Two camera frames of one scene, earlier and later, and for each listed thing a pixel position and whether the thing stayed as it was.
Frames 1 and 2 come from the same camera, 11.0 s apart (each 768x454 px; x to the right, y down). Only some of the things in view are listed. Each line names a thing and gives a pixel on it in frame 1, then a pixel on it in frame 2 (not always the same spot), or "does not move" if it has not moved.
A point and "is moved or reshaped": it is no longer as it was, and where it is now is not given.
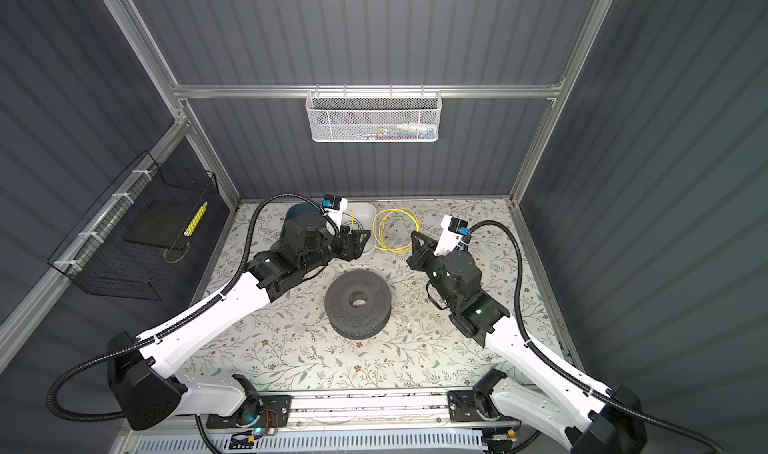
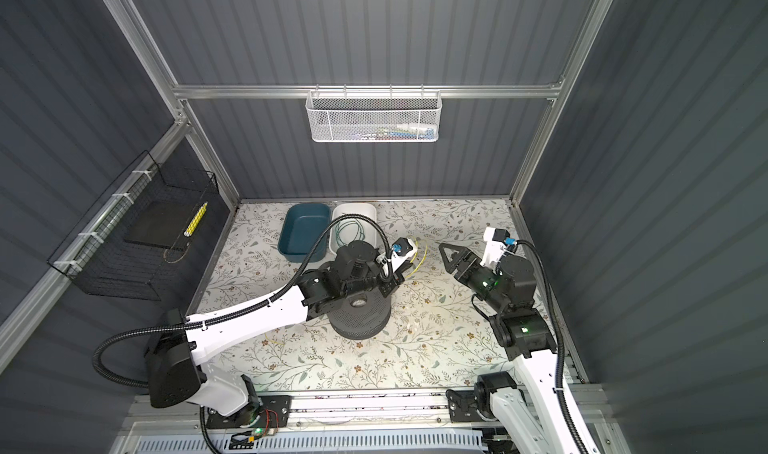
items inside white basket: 403,131 does not move
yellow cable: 376,229 is moved or reshaped
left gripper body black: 342,246 -> 396,278
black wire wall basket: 129,242 does not move
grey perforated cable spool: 358,304 does not move
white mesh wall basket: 374,115 does not move
